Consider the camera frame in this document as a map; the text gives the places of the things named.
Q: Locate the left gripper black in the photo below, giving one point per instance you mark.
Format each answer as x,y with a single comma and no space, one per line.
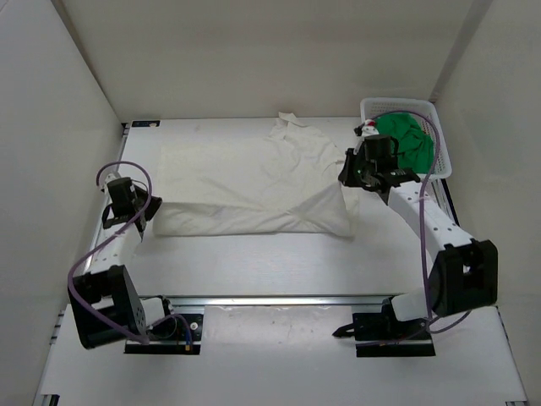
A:
154,205

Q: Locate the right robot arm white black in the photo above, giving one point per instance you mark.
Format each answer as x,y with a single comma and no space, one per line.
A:
459,272

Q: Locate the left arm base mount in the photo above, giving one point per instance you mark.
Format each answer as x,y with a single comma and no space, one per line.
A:
173,328

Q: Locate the white t shirt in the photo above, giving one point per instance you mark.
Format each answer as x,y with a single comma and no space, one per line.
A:
284,182

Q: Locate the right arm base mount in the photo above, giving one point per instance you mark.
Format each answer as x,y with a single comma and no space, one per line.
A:
382,335

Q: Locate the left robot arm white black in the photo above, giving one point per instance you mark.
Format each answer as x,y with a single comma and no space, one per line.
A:
104,300

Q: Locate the green t shirt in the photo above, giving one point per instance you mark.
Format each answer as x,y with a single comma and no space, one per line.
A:
415,147

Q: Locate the white plastic basket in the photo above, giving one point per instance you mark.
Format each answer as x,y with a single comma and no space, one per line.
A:
425,114

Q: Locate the blue label sticker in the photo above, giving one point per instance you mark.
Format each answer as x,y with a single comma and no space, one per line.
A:
145,123

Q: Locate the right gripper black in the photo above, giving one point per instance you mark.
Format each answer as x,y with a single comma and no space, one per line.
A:
347,178

